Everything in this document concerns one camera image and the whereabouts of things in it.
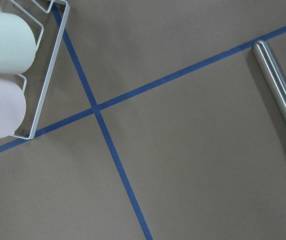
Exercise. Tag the steel muddler black tip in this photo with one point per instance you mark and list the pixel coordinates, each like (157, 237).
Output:
(272, 73)

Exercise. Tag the pale pink plastic cup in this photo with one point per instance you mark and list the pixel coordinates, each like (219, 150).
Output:
(12, 107)

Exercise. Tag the pale green plastic cup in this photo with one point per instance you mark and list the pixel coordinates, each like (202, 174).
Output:
(17, 44)

